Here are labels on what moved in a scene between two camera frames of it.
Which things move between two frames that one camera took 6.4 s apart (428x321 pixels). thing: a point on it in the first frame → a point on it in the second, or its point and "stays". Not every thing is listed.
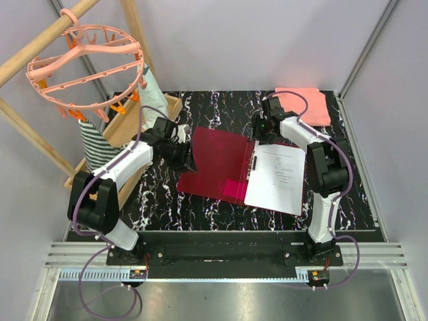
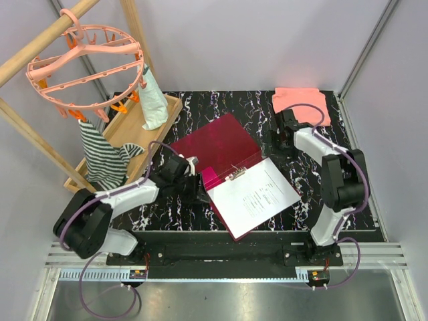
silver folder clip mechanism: (250, 164) → (237, 172)
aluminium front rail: (69, 258) stays
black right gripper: (255, 134) → (277, 134)
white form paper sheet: (276, 178) → (249, 201)
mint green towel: (151, 95) stays
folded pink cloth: (317, 113) stays
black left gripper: (186, 160) → (197, 194)
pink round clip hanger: (87, 67) stays
